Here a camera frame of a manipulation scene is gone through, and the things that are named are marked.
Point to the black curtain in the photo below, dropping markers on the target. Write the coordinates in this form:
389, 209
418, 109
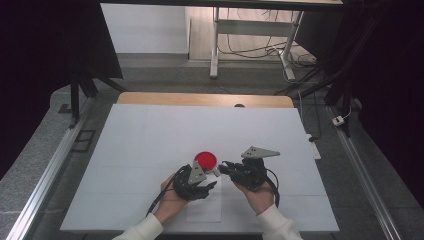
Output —
40, 50
383, 66

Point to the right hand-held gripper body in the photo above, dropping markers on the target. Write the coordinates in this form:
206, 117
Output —
250, 175

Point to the red round dish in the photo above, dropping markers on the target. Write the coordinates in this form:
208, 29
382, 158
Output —
207, 159

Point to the person's left hand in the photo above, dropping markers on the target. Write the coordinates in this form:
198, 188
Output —
170, 200

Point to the white power strip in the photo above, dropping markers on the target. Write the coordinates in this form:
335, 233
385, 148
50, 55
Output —
314, 148

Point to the white paper sheet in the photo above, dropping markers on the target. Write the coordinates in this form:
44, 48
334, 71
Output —
206, 210

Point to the white table cover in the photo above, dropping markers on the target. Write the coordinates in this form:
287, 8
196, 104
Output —
133, 140

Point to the person's right hand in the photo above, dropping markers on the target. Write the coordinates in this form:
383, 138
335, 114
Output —
258, 198

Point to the small white adapter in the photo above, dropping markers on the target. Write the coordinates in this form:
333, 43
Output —
338, 120

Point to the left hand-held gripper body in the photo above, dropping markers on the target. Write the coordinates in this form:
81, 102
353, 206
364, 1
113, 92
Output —
186, 185

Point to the black tripod stand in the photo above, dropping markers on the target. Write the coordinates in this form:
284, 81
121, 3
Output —
75, 96
336, 86

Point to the aluminium rail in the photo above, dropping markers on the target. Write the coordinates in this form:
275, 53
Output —
363, 173
50, 166

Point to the white metal desk frame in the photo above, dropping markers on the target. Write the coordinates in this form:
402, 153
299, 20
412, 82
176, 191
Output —
253, 27

